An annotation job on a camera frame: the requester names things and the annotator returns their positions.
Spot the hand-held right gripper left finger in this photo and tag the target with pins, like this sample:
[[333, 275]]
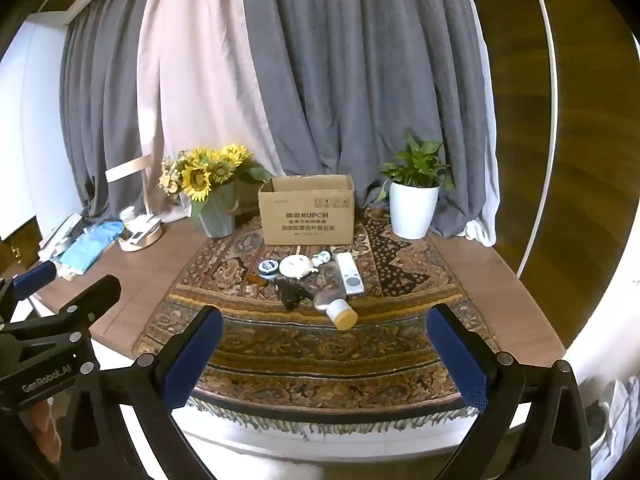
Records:
[[192, 360]]

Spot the crumpled white cloth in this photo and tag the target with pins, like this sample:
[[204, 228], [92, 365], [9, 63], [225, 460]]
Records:
[[617, 420]]

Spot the grey curtain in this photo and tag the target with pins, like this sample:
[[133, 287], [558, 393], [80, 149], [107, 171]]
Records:
[[375, 70], [105, 100]]

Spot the grey ribbed vase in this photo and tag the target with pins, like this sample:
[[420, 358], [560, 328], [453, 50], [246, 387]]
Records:
[[217, 215]]

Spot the sunflower bouquet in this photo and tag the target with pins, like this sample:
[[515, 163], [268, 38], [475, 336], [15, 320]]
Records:
[[197, 177]]

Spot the pale pink curtain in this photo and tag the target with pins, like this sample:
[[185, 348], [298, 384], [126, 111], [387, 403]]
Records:
[[200, 70]]

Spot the patterned fringed rug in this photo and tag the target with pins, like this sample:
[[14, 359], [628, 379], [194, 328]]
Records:
[[300, 345]]

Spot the round blue white tin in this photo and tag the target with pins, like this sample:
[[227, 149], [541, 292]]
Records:
[[267, 268]]

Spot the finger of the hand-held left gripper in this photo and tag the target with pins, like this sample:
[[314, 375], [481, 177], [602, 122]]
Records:
[[85, 297], [35, 277]]

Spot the white remote control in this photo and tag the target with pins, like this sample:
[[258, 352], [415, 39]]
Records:
[[349, 272]]

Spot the white round device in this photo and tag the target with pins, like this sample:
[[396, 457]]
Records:
[[142, 237]]

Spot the small amber bottle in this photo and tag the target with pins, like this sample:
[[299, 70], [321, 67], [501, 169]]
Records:
[[258, 280]]

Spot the white hoop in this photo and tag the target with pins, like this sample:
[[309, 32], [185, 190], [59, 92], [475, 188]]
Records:
[[554, 110]]

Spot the green leafy plant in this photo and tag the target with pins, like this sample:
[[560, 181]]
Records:
[[417, 165]]

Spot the white sheer curtain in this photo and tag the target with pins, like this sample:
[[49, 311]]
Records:
[[482, 230]]

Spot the grey bottle with wooden cap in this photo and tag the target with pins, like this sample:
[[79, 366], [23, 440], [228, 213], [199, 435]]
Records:
[[336, 310]]

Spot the white round gadget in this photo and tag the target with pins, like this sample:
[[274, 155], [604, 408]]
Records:
[[296, 266]]

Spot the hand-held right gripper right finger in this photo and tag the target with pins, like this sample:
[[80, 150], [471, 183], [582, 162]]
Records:
[[462, 362]]

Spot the black gadget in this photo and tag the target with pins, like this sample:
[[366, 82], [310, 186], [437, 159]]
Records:
[[291, 294]]

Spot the blue cloth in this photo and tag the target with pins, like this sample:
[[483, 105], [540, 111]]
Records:
[[92, 245]]

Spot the white plant pot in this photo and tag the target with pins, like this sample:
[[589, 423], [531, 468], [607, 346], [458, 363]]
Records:
[[412, 210]]

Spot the small white figurine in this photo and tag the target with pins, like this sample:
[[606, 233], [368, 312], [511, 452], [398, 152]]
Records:
[[321, 258]]

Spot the brown cardboard box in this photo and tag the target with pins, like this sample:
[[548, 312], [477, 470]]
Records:
[[307, 217]]

